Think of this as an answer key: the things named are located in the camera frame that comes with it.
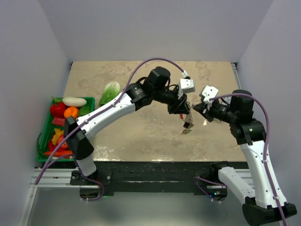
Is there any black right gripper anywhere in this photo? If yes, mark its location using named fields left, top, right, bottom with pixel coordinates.
left=193, top=97, right=238, bottom=123

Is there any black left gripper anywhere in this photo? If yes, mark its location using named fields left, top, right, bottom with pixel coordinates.
left=153, top=87, right=190, bottom=115

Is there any key bunch with red carabiner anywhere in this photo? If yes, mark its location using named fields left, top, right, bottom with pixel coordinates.
left=180, top=101, right=194, bottom=135

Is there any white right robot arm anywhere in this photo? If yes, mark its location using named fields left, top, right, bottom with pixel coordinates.
left=193, top=86, right=297, bottom=226

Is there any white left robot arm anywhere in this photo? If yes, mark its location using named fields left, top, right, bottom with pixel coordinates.
left=64, top=66, right=195, bottom=185

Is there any green lettuce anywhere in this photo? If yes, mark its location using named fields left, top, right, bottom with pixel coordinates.
left=99, top=81, right=120, bottom=106

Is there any green toy pepper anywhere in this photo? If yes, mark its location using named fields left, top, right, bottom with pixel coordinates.
left=79, top=105, right=91, bottom=117

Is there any orange toy orange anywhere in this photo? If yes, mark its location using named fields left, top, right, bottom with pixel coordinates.
left=63, top=107, right=79, bottom=119

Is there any white toy radish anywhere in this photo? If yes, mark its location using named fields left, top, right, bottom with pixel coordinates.
left=62, top=97, right=87, bottom=107

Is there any red toy apple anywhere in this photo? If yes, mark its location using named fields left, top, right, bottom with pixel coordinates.
left=57, top=135, right=69, bottom=150

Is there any red toy tomato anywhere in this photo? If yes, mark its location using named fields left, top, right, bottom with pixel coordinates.
left=49, top=102, right=66, bottom=118

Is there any red box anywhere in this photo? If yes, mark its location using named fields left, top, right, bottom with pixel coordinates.
left=52, top=117, right=65, bottom=126

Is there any yellow toy pepper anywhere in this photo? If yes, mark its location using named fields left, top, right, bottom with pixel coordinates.
left=51, top=128, right=63, bottom=145

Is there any orange toy carrot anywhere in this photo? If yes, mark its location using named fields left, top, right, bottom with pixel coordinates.
left=44, top=150, right=72, bottom=157

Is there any green plastic basket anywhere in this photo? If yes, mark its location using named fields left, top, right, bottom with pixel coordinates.
left=36, top=97, right=95, bottom=162

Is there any red toy chili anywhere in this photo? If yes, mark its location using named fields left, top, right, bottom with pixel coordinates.
left=48, top=140, right=65, bottom=152

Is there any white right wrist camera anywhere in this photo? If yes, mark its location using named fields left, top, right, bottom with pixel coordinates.
left=200, top=85, right=219, bottom=110

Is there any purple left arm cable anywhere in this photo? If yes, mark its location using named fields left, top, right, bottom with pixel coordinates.
left=34, top=57, right=190, bottom=202

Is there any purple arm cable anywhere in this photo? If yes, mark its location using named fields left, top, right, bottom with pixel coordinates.
left=34, top=57, right=190, bottom=202
left=209, top=92, right=289, bottom=226

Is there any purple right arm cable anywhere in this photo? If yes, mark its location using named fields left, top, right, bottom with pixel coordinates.
left=209, top=92, right=289, bottom=226

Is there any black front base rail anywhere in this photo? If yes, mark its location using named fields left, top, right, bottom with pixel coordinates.
left=70, top=161, right=244, bottom=196

